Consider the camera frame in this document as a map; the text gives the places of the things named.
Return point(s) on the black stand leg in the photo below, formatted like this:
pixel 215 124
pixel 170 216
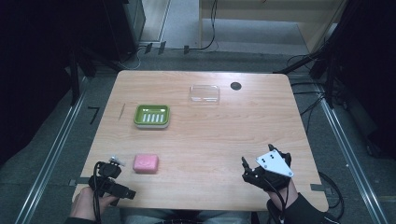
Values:
pixel 299 63
pixel 74 81

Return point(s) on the pink soap bar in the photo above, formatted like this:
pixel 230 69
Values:
pixel 145 163

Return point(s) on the thin wooden stick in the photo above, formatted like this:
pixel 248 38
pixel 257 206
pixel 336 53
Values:
pixel 121 112

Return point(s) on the dark round table grommet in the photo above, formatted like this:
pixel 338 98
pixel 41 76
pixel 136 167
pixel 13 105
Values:
pixel 236 86

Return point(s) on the light wooden cabinet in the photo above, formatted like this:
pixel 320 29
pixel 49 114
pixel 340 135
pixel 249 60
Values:
pixel 264 12

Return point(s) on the green soap dish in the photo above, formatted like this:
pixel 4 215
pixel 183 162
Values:
pixel 152 116

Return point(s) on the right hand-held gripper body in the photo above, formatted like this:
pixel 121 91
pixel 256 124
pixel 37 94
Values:
pixel 274 165

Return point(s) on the metal floor rail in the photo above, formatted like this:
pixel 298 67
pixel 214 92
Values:
pixel 351 155
pixel 51 155

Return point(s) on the grey tape strip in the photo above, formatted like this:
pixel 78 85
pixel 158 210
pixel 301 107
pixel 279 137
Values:
pixel 318 187
pixel 79 181

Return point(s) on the person's right hand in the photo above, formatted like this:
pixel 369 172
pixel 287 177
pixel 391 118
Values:
pixel 285 195

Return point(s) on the black floor tape piece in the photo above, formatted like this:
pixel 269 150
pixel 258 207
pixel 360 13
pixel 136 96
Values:
pixel 162 48
pixel 148 48

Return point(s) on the clear plastic container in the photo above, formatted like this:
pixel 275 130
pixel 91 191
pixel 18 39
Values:
pixel 204 94

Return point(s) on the black curtain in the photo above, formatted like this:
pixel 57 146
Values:
pixel 370 62
pixel 37 62

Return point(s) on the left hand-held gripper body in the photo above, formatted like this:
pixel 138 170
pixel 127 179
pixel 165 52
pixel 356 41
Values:
pixel 107 170

